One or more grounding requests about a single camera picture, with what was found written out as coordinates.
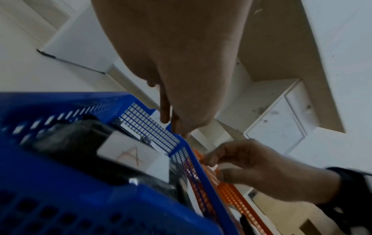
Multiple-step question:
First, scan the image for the person's left hand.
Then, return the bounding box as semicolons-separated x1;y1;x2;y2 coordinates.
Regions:
91;0;254;139

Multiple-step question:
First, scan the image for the door with white frame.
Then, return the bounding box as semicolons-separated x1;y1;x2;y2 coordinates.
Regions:
23;0;76;31

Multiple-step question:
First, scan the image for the person's right hand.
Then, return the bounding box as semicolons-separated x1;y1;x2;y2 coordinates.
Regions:
200;139;342;205

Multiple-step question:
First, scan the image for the orange plastic basket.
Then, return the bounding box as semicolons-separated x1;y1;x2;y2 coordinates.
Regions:
190;148;274;235

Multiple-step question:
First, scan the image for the blue plastic basket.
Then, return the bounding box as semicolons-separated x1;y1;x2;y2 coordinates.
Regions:
0;91;242;235

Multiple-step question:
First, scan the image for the white cabinet door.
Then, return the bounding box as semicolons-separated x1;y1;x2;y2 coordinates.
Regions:
244;79;320;154

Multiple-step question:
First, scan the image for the white desk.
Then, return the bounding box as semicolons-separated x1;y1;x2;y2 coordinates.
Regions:
38;0;372;161

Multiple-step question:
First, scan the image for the brown cardboard box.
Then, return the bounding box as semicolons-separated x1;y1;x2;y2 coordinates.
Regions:
252;192;335;235

